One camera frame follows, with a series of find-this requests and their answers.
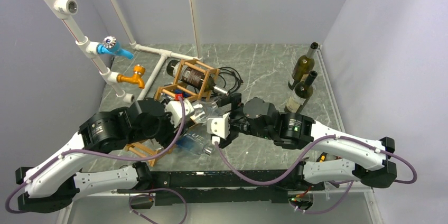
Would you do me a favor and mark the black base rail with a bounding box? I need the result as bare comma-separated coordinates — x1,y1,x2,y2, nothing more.
117,171,324,203

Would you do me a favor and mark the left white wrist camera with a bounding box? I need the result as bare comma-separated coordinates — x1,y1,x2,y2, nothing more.
164,92,195,128

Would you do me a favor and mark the blue square bottle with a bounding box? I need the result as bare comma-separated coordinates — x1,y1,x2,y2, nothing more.
176,132,214,155

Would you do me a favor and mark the green wine bottle rear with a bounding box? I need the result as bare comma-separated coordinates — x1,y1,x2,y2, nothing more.
288,42,319,90

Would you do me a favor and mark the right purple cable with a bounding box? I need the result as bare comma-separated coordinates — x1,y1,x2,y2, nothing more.
213,135,418,214

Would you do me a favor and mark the dark wine bottle right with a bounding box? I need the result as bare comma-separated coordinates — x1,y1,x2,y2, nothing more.
284,70,318,114

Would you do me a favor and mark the orange plastic faucet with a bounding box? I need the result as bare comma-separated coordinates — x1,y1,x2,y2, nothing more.
116,64,146,89

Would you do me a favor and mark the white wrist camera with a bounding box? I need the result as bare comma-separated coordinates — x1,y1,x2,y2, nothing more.
207,113,230,145
164,92,195,128

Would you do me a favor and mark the white PVC pipe frame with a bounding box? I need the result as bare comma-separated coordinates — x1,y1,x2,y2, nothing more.
44,0,203,104

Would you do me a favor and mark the blue plastic faucet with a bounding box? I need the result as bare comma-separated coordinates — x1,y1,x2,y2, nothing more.
96,36,134,59

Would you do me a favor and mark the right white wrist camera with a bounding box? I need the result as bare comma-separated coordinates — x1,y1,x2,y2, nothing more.
207,113,230,145

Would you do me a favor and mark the yellow black screwdriver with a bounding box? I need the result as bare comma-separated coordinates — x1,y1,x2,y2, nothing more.
316,153,327,163

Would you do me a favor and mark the clear liquor bottle black cap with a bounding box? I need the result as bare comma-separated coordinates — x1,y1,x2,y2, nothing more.
190,100,229,124

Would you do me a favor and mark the dark wine bottle front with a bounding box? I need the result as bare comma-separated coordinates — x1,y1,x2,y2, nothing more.
166,60,230,100

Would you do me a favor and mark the wooden wine rack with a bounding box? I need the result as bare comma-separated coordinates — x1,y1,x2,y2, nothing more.
123,58,220,168

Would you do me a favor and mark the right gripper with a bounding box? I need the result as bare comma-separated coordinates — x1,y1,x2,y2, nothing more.
217,93,274,148

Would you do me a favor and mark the black coiled cable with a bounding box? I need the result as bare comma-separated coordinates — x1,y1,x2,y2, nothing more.
210,67,244,98

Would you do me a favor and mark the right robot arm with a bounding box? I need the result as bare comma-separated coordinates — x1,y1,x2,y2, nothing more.
207,97,397,190

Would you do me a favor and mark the dark wine bottle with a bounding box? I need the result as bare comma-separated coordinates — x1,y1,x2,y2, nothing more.
166,60,230,100
284,70,318,114

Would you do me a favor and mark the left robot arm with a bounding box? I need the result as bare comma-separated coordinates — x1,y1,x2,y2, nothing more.
15,98,194,213

